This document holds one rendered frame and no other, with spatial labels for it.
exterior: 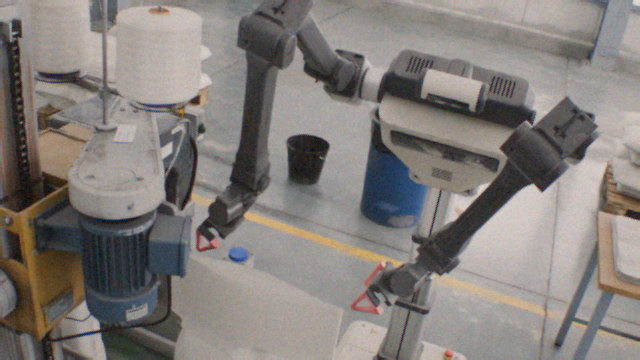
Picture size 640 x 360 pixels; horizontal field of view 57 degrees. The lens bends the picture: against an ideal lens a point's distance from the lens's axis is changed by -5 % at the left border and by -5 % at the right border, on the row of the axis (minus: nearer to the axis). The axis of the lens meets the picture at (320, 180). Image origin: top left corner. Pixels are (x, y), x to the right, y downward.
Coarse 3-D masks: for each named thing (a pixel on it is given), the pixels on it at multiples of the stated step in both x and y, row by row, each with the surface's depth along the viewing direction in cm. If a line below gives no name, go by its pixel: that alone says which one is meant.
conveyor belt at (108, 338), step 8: (104, 336) 216; (112, 336) 217; (120, 336) 217; (104, 344) 213; (112, 344) 214; (120, 344) 214; (128, 344) 215; (136, 344) 215; (112, 352) 210; (120, 352) 211; (128, 352) 211; (136, 352) 212; (144, 352) 213; (152, 352) 213
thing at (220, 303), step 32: (192, 256) 161; (192, 288) 163; (224, 288) 156; (256, 288) 161; (288, 288) 156; (192, 320) 168; (224, 320) 160; (256, 320) 156; (288, 320) 154; (320, 320) 152; (192, 352) 164; (224, 352) 159; (256, 352) 161; (288, 352) 159; (320, 352) 157
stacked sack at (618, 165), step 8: (616, 160) 437; (624, 160) 433; (616, 168) 424; (624, 168) 420; (632, 168) 419; (616, 176) 413; (624, 176) 411; (632, 176) 410; (624, 184) 410; (632, 184) 407
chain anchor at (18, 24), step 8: (0, 8) 98; (8, 8) 100; (16, 8) 101; (0, 16) 98; (8, 16) 100; (16, 16) 102; (0, 24) 99; (8, 24) 99; (16, 24) 101; (0, 32) 100; (8, 32) 99; (16, 32) 102; (0, 40) 100; (8, 40) 100
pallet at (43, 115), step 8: (208, 88) 515; (200, 96) 506; (208, 96) 519; (48, 104) 446; (192, 104) 509; (200, 104) 510; (40, 112) 432; (48, 112) 433; (56, 112) 439; (40, 120) 436; (48, 120) 440; (40, 128) 439
